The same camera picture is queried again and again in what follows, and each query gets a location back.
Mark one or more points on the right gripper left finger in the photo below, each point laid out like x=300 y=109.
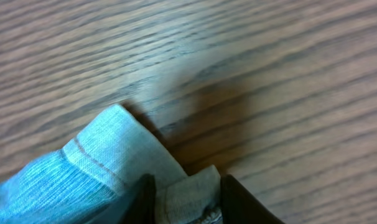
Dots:
x=141 y=207

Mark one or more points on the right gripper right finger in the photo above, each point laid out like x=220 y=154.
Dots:
x=238 y=206

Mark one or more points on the light blue denim jeans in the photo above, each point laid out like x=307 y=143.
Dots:
x=97 y=167

